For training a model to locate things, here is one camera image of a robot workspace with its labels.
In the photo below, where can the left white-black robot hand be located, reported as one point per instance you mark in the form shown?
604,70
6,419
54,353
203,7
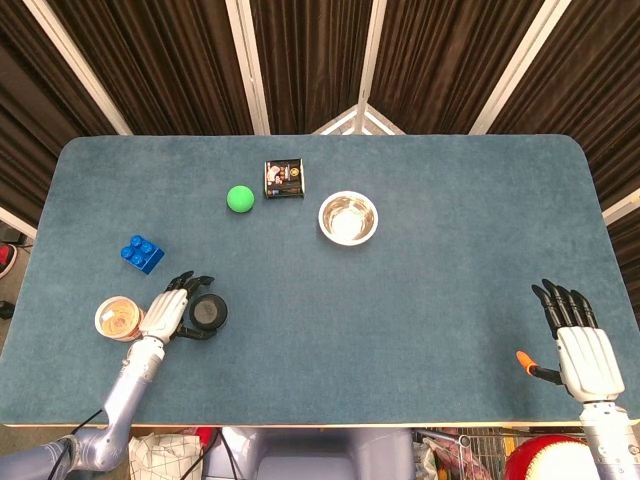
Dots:
165,315

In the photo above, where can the right white-black robot hand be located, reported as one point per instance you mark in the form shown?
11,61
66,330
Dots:
590,360

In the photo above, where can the dark grey bowl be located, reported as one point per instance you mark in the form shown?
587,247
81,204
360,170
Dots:
210,311

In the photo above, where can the right lavender robot arm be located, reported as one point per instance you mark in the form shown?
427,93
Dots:
607,440

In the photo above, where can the left lavender robot arm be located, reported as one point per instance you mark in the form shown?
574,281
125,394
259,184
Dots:
117,395

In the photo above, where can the lavender robot base body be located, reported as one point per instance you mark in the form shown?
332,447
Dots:
310,455

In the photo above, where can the orange food cup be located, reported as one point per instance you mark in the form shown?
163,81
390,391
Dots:
117,317

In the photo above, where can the blue toy building block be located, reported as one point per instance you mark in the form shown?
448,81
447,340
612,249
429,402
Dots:
142,255

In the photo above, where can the red and white ball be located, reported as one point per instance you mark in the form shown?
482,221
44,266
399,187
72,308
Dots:
545,457

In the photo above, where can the brown pleated curtain panel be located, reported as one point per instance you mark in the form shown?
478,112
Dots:
590,100
310,60
30,125
440,60
165,65
627,245

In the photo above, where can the green rubber ball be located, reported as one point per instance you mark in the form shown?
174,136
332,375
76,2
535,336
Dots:
240,199

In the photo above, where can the white checked cloth bag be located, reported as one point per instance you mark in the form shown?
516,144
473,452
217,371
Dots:
165,460

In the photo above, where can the small black floor object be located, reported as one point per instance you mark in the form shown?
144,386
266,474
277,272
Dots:
5,310

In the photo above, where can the red shoe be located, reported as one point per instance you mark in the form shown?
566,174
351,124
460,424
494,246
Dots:
7,260

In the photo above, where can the colourful plastic bag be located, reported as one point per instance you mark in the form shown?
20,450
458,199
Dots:
450,462

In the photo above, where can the black printed food box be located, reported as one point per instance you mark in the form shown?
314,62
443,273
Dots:
284,177

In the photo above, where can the blue felt table cover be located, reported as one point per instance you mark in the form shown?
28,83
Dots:
350,325

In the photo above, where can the stainless steel bowl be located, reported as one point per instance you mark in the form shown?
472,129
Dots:
348,220

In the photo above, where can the white partition frame post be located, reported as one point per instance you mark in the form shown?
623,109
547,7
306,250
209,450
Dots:
17,221
622,205
372,50
77,65
250,65
520,65

